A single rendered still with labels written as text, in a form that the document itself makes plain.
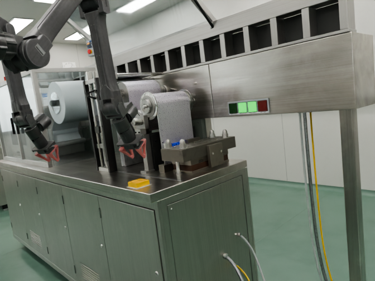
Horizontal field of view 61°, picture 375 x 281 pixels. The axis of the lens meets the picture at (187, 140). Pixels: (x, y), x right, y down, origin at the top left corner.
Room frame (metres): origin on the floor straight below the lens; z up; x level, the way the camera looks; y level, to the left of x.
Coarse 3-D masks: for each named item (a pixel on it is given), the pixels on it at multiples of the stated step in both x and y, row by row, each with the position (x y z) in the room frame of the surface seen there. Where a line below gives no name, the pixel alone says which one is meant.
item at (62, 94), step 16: (48, 80) 2.31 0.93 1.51; (64, 80) 2.39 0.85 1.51; (80, 80) 2.48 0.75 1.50; (0, 96) 2.92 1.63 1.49; (32, 96) 2.31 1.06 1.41; (48, 96) 2.30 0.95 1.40; (64, 96) 2.38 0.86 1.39; (80, 96) 2.46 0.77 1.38; (0, 112) 3.00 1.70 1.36; (48, 112) 2.29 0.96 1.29; (64, 112) 2.36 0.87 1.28; (80, 112) 2.45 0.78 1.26; (0, 128) 3.08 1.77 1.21; (48, 128) 2.27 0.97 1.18; (64, 128) 2.35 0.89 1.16; (80, 128) 2.43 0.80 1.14; (16, 144) 2.76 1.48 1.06; (32, 144) 2.45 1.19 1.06; (64, 144) 2.34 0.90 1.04; (80, 144) 2.42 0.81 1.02; (32, 160) 2.50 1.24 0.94; (64, 160) 2.32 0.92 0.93; (80, 160) 2.41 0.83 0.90
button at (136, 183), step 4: (136, 180) 1.42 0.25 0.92; (140, 180) 1.41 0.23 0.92; (144, 180) 1.40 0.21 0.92; (148, 180) 1.40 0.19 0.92; (128, 184) 1.40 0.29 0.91; (132, 184) 1.38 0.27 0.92; (136, 184) 1.36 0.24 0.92; (140, 184) 1.37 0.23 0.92; (144, 184) 1.38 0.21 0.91; (148, 184) 1.40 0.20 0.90
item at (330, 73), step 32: (352, 32) 1.25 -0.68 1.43; (224, 64) 1.71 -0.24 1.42; (256, 64) 1.57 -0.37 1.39; (288, 64) 1.44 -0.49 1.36; (320, 64) 1.34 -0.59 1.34; (352, 64) 1.25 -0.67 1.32; (192, 96) 1.91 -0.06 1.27; (224, 96) 1.73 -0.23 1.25; (256, 96) 1.58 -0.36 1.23; (288, 96) 1.45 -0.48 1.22; (320, 96) 1.35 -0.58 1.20; (352, 96) 1.25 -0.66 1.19
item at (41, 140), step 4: (40, 136) 1.47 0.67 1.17; (32, 140) 1.47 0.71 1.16; (36, 140) 1.46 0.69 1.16; (40, 140) 1.47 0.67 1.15; (44, 140) 1.48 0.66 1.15; (52, 140) 1.51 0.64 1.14; (36, 144) 1.47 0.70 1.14; (40, 144) 1.47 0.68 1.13; (44, 144) 1.48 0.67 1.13; (48, 144) 1.49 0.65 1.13; (52, 144) 1.50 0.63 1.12; (36, 148) 1.50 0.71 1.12; (40, 148) 1.48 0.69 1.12; (44, 148) 1.47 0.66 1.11; (48, 148) 1.47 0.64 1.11
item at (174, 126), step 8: (176, 112) 1.73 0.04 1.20; (184, 112) 1.76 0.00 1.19; (160, 120) 1.65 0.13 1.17; (168, 120) 1.68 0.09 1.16; (176, 120) 1.72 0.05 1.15; (184, 120) 1.76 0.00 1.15; (160, 128) 1.64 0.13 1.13; (168, 128) 1.68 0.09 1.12; (176, 128) 1.72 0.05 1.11; (184, 128) 1.75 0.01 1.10; (192, 128) 1.80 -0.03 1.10; (160, 136) 1.64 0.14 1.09; (168, 136) 1.67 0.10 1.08; (176, 136) 1.71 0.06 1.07; (184, 136) 1.75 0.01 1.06; (192, 136) 1.79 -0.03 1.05
